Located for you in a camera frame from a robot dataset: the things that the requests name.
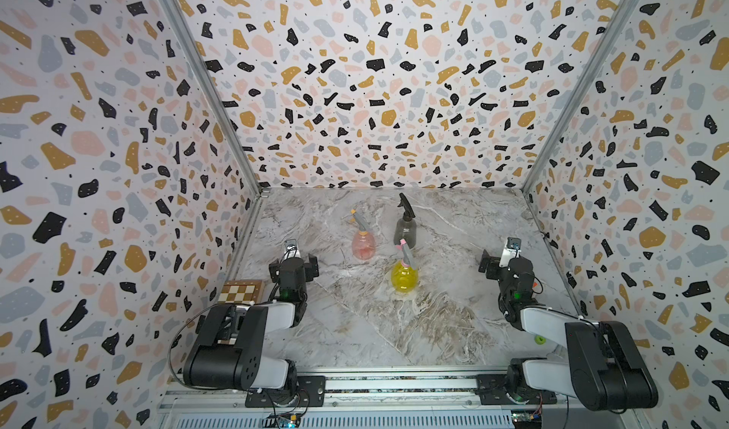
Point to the pink grey spray nozzle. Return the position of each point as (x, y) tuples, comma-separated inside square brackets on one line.
[(407, 256)]

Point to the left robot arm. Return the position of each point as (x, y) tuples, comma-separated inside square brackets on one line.
[(228, 352)]

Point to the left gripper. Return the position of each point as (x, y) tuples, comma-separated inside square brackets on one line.
[(308, 269)]

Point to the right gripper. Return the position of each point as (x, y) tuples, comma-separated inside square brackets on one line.
[(494, 269)]

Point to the orange grey spray nozzle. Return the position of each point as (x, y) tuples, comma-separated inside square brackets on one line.
[(362, 224)]

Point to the wooden chessboard box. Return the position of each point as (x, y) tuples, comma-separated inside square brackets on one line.
[(242, 292)]

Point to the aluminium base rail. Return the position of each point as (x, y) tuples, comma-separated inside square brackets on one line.
[(411, 397)]

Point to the black spray nozzle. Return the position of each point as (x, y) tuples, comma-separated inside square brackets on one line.
[(408, 214)]

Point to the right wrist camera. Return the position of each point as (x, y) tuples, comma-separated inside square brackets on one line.
[(511, 249)]

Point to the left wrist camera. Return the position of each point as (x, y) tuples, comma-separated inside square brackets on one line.
[(291, 249)]

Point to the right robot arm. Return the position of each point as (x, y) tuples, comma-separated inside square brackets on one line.
[(604, 370)]

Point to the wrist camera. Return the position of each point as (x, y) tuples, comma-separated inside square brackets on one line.
[(511, 249), (291, 249)]

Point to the yellow spray bottle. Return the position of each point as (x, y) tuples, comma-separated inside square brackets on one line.
[(403, 277)]

